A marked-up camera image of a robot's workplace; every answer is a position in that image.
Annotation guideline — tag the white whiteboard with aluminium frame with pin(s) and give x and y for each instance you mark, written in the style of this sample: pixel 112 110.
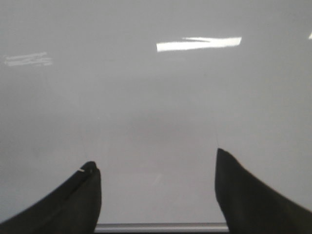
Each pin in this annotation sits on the white whiteboard with aluminium frame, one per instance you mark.
pixel 149 90

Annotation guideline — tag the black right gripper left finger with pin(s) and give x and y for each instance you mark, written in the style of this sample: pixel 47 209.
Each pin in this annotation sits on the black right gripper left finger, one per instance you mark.
pixel 72 208

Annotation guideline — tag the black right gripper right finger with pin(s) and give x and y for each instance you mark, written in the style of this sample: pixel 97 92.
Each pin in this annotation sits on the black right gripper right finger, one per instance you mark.
pixel 250 206

